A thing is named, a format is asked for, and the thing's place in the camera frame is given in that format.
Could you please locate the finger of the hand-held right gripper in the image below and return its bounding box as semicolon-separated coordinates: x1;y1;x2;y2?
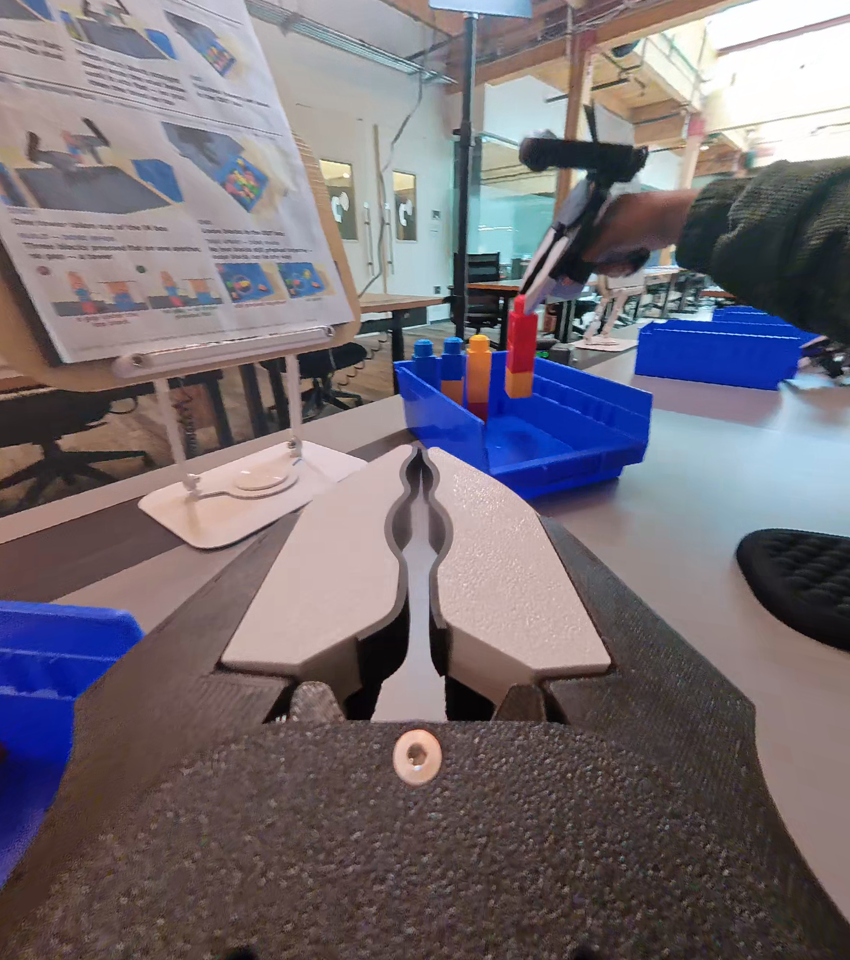
521;221;572;297
530;240;583;310

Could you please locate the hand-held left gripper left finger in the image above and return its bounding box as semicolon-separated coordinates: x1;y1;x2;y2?
221;446;424;721

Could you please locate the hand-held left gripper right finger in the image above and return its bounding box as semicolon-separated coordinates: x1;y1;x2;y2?
423;447;613;717

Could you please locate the blue plastic bin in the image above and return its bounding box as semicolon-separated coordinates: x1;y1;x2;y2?
0;596;144;939
393;356;654;500

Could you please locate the person's right forearm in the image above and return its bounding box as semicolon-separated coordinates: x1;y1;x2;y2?
676;157;850;369

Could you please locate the person's right hand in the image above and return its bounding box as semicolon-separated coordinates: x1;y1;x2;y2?
588;187;697;265

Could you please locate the long wooden table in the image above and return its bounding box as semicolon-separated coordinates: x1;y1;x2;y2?
468;277;546;339

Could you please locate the black office chair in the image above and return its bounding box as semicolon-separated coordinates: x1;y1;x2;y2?
451;252;504;339
0;386;159;511
297;341;369;421

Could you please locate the white document stand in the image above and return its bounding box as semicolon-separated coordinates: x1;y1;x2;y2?
581;273;639;355
0;0;369;551

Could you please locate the black pole stand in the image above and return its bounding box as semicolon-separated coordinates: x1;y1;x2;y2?
428;0;534;342

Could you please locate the wooden desk with black legs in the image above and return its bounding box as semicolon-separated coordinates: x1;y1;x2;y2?
0;366;268;451
357;294;448;361

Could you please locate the stack of blue bins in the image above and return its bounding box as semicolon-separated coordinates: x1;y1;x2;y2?
635;306;823;391

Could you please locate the printed instruction sheet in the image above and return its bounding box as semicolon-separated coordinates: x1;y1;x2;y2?
0;0;354;365

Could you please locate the coiled black cable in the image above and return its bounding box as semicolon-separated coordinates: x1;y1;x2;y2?
173;382;201;459

